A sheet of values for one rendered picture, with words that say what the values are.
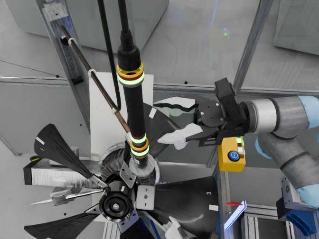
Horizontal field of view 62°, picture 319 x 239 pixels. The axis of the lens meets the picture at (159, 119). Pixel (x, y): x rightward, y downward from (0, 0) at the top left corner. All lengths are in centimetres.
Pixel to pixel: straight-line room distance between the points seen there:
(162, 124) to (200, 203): 33
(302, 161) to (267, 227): 144
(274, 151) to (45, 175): 86
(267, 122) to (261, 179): 187
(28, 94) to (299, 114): 155
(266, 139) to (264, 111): 12
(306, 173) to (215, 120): 24
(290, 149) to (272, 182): 179
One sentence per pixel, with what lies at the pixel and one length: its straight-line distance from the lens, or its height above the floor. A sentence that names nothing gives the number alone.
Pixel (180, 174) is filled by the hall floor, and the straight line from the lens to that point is 232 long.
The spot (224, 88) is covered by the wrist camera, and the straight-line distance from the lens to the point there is 51.
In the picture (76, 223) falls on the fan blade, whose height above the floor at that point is 111.
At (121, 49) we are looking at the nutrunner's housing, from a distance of 41.
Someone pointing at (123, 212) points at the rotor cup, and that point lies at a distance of 95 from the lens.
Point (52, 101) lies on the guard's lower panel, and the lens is 181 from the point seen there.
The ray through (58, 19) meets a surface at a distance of 103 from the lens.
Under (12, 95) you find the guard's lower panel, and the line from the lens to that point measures 191.
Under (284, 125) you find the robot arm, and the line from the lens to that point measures 62.
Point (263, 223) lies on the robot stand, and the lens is 209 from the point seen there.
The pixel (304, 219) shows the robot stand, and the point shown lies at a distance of 141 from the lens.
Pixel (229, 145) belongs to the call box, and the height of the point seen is 107.
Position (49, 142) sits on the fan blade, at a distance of 96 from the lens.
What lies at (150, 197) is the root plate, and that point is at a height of 119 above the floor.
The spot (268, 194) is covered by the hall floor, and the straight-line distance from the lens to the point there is 241.
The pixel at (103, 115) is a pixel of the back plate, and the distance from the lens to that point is 113.
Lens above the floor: 212
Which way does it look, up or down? 55 degrees down
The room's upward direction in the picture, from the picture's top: straight up
